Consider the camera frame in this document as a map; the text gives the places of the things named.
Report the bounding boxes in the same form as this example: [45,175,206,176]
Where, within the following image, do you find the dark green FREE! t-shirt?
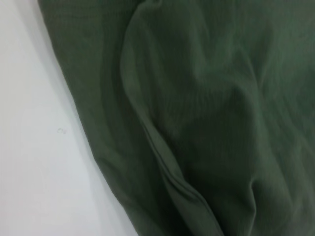
[36,0,315,236]

